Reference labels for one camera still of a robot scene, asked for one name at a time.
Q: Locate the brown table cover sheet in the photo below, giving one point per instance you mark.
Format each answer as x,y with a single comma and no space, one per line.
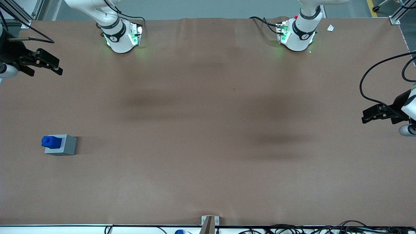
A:
208,146

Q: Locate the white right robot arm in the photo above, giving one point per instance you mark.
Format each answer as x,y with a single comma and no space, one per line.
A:
120,42

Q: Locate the aluminium camera post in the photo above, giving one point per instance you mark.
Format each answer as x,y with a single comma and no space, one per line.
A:
208,227

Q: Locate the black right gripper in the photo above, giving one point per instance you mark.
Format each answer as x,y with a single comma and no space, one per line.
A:
11,53

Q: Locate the black caster wheel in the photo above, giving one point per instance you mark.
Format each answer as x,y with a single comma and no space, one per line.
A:
376,8

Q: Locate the gray square base block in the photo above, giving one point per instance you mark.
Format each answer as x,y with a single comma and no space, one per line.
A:
70,146

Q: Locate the aluminium frame post with bracket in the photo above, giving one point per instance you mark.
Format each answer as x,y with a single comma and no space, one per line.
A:
398,13
19,14

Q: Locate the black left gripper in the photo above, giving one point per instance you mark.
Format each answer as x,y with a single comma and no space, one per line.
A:
398,104

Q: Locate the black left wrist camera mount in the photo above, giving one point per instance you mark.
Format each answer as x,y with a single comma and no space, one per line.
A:
400,121

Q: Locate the metal mounting bracket plate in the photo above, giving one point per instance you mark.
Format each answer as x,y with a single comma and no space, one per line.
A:
217,221

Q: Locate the blue plastic insert part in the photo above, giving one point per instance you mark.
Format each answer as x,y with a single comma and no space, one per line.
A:
53,143

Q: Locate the blue round cap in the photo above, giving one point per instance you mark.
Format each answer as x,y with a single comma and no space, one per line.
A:
179,232

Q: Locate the small white paper tag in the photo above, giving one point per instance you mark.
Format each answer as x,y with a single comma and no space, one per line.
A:
330,28

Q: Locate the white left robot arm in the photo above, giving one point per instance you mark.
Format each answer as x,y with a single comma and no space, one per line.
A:
300,35

